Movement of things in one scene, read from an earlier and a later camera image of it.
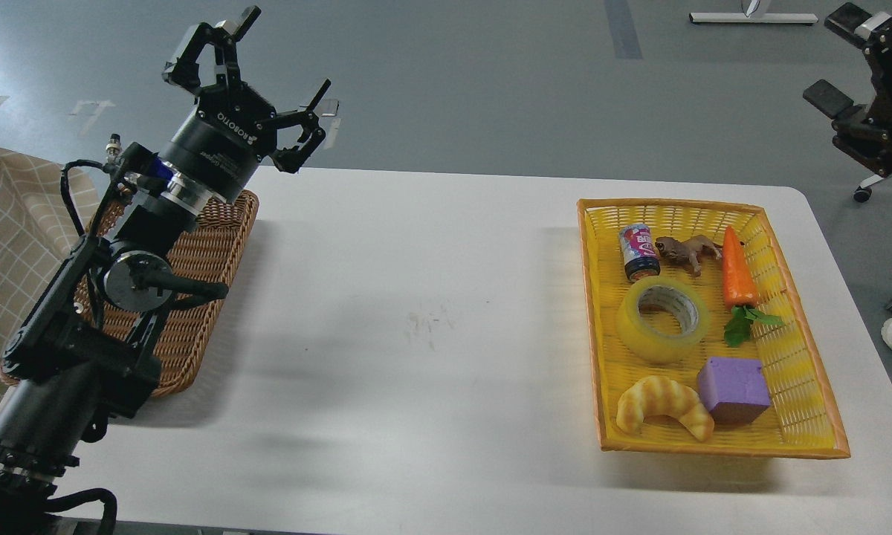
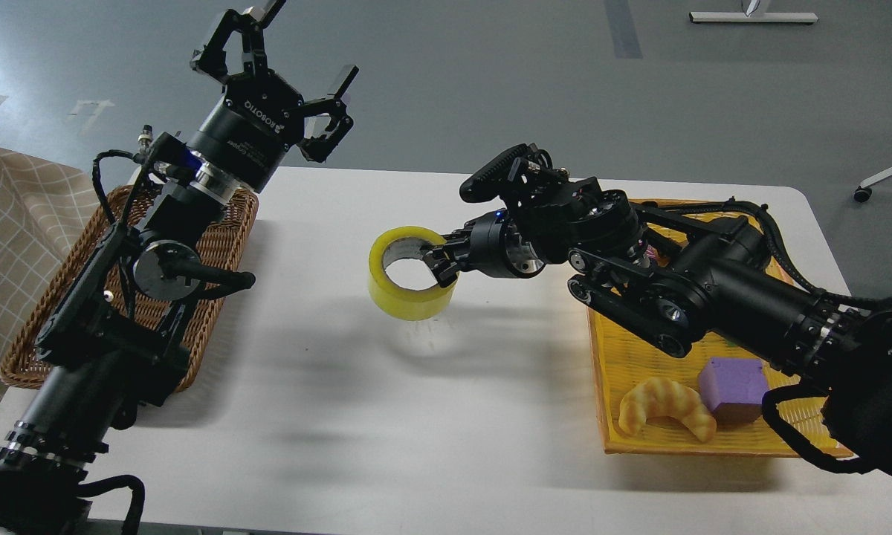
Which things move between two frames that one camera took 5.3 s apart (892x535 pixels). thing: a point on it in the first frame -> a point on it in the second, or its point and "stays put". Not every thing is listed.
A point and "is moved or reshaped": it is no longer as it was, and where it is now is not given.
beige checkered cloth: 28,214 stays put
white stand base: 752,18 stays put
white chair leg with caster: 864,192 stays put
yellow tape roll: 641,342 is moved or reshaped
